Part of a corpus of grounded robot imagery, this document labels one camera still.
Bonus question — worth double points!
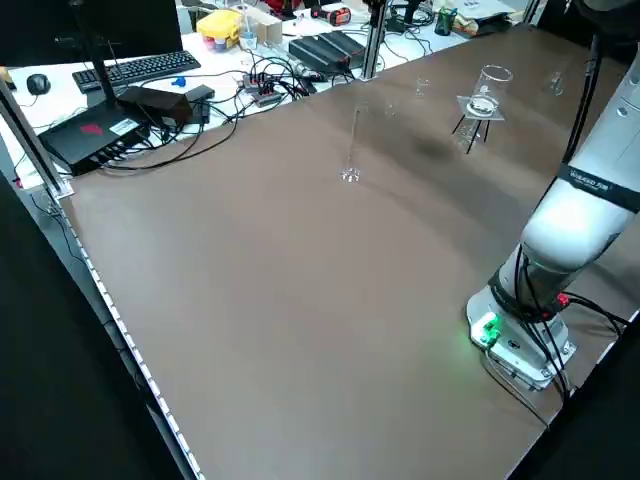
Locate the clear plastic bottle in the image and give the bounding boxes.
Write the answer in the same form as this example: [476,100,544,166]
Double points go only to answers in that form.
[238,4,259,52]

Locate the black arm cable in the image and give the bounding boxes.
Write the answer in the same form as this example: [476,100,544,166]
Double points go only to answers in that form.
[561,32,605,167]

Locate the small cardboard box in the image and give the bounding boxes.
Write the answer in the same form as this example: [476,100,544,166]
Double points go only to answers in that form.
[254,16,284,47]

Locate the black keyboard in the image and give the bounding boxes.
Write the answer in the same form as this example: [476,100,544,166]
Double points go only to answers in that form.
[71,49,203,94]

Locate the glass alcohol lamp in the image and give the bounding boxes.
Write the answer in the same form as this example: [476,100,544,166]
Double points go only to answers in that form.
[454,119,484,149]

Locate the black computer mouse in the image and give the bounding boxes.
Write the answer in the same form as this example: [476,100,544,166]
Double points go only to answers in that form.
[25,72,52,97]

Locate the glass graduated cylinder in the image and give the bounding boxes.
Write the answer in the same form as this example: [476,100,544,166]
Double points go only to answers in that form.
[339,101,372,184]

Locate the black base cable bundle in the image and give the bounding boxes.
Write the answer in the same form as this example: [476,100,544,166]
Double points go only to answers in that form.
[481,293,627,432]

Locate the black electronics box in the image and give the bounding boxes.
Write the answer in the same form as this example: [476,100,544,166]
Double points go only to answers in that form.
[38,106,152,178]

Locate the yellow plastic organiser box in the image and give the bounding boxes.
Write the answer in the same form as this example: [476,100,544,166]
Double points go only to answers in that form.
[195,9,247,52]

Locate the large glass beaker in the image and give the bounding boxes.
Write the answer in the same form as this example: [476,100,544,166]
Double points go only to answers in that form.
[466,64,514,119]

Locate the dark brown box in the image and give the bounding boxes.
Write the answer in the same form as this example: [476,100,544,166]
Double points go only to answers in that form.
[116,85,195,127]

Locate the black tripod stand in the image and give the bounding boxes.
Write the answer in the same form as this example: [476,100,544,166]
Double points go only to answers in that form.
[451,114,492,154]

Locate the black monitor stand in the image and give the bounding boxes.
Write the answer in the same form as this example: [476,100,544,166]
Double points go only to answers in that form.
[69,0,127,109]

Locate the red black battery pack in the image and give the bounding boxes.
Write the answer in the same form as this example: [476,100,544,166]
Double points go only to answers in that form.
[310,5,354,27]

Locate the black computer monitor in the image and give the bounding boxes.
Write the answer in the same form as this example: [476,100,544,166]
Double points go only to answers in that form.
[0,0,186,69]

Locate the aluminium frame profile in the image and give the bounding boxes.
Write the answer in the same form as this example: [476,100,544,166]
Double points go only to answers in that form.
[0,78,77,200]

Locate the green pen cup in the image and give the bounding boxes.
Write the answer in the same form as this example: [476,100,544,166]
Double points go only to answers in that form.
[434,6,459,37]

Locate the aluminium profile post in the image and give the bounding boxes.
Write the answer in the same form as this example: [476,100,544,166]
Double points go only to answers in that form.
[361,0,390,82]

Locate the grey usb hub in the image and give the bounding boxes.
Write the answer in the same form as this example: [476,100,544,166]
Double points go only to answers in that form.
[241,71,285,107]

